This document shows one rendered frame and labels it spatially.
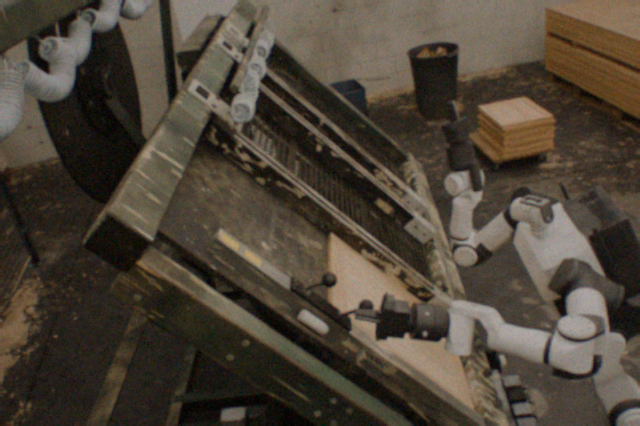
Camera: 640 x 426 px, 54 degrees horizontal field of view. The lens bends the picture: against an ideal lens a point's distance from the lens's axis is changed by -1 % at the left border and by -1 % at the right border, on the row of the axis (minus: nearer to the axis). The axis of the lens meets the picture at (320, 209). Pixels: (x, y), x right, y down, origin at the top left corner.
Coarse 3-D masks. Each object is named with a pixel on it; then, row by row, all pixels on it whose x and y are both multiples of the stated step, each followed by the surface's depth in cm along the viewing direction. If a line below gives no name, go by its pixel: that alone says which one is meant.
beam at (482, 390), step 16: (416, 192) 306; (432, 208) 300; (416, 240) 276; (432, 240) 265; (432, 256) 257; (448, 256) 264; (432, 272) 250; (448, 288) 235; (480, 352) 212; (464, 368) 199; (480, 368) 202; (480, 384) 193; (480, 400) 185; (496, 416) 184
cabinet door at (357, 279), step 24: (336, 240) 200; (336, 264) 187; (360, 264) 200; (336, 288) 176; (360, 288) 188; (384, 288) 201; (408, 336) 189; (408, 360) 177; (432, 360) 189; (456, 360) 201; (456, 384) 188
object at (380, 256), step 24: (216, 96) 186; (216, 120) 184; (216, 144) 187; (240, 144) 187; (264, 168) 191; (288, 192) 195; (312, 192) 199; (312, 216) 199; (336, 216) 199; (360, 240) 203; (384, 264) 208; (408, 288) 213; (432, 288) 217
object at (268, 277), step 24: (216, 240) 146; (240, 264) 149; (264, 264) 153; (264, 288) 153; (288, 288) 153; (312, 312) 156; (336, 336) 160; (360, 336) 162; (384, 360) 164; (408, 384) 168; (432, 384) 172; (456, 408) 172
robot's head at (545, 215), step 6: (522, 198) 177; (528, 198) 177; (534, 198) 174; (540, 198) 173; (528, 204) 173; (534, 204) 171; (540, 204) 170; (546, 204) 170; (540, 210) 170; (546, 210) 170; (552, 210) 171; (540, 216) 171; (546, 216) 171; (552, 216) 171; (540, 222) 171; (546, 222) 171
